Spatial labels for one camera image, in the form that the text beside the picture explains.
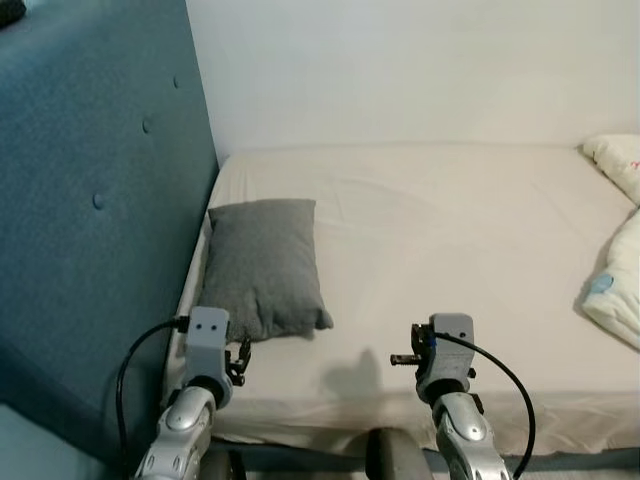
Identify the grey pillow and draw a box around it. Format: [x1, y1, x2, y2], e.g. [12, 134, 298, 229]
[197, 198, 334, 344]

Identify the cream sheeted mattress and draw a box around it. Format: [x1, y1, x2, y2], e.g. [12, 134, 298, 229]
[165, 143, 640, 456]

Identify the black right robot foot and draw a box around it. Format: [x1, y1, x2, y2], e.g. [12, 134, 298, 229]
[365, 428, 433, 480]

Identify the cream cartoon print blanket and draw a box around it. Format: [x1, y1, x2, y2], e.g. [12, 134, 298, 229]
[580, 133, 640, 351]

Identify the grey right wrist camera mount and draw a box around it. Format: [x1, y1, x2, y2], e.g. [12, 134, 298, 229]
[415, 313, 474, 393]

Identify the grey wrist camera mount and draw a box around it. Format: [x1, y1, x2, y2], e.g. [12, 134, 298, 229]
[185, 307, 231, 381]
[415, 313, 474, 393]

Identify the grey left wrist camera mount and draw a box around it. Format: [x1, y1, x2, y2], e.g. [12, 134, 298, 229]
[185, 307, 231, 381]

